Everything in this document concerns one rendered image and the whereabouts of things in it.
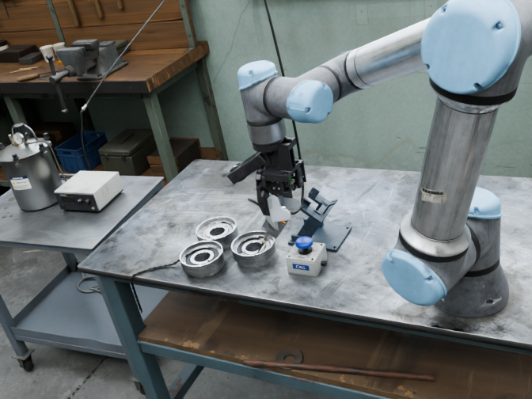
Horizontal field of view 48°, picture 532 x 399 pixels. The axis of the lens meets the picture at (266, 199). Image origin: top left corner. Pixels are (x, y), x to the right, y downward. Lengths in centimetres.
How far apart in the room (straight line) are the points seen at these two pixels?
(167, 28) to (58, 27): 72
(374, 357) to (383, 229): 31
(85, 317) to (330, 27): 166
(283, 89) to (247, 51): 202
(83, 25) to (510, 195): 254
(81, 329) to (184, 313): 75
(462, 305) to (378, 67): 47
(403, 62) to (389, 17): 174
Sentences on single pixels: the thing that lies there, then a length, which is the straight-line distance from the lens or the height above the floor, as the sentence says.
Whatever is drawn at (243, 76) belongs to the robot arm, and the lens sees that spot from 115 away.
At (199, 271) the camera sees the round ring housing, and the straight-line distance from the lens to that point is 141.
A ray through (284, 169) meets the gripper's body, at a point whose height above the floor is 107.
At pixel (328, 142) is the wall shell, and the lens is 313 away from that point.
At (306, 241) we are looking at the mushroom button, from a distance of 134.
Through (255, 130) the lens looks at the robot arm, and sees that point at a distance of 118.
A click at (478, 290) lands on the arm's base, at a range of 121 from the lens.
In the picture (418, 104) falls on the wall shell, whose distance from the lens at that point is 290.
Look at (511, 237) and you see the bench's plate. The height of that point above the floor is 80.
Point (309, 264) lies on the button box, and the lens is 133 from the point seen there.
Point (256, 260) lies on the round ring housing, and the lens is 139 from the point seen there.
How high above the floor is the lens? 162
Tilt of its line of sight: 29 degrees down
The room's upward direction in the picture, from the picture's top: 11 degrees counter-clockwise
